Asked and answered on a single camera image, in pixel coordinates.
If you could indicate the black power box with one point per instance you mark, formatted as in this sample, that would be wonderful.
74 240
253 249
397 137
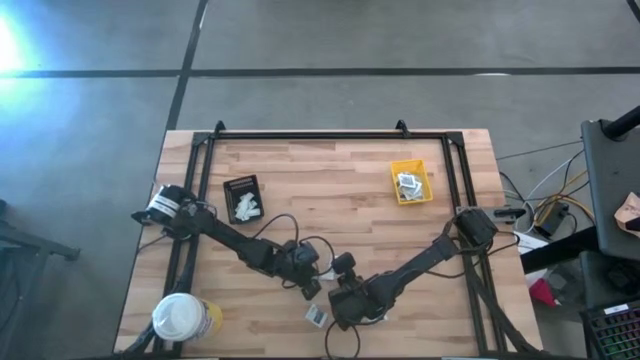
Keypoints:
550 219

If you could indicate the green-printed bandage wrapper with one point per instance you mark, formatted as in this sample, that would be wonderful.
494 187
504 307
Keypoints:
252 212

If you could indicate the yellow wipes canister white lid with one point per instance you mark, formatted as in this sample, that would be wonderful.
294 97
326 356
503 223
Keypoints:
180 317

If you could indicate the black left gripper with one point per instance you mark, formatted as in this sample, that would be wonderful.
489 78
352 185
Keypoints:
297 270

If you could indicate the black aluminium table frame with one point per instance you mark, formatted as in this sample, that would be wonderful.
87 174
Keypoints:
325 135

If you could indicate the brown cardboard piece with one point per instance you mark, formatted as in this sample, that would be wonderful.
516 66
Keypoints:
630 212

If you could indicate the grey cart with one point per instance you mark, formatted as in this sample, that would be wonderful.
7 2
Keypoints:
615 175

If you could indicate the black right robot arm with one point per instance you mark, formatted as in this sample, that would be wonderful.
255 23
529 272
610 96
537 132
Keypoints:
425 262

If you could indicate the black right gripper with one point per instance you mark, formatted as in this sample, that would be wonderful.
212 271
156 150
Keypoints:
357 297

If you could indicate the white bandage strip wrapper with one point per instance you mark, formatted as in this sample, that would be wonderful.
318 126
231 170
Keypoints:
246 200
239 214

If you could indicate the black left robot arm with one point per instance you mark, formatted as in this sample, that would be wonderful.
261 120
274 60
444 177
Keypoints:
235 240

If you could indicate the black floor stand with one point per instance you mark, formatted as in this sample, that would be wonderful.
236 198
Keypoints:
30 240

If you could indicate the black pole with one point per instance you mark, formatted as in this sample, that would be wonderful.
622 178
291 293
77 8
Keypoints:
622 125

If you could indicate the black diagonal bar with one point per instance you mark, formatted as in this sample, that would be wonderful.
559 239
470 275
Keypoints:
560 250

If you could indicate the black backlit keyboard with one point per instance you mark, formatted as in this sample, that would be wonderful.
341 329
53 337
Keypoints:
615 332

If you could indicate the black plastic basket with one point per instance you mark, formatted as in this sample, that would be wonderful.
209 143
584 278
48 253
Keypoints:
235 187

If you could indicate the yellow plastic basket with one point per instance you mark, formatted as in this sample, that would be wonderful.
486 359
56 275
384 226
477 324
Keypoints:
425 167

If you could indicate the white flat box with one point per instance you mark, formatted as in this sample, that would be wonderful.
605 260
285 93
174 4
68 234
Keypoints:
531 242

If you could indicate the red object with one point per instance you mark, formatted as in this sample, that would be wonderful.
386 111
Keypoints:
542 295

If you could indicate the white antiseptic towelette packet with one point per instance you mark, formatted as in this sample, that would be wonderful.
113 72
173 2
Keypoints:
402 194
416 192
316 315
327 274
381 318
407 180

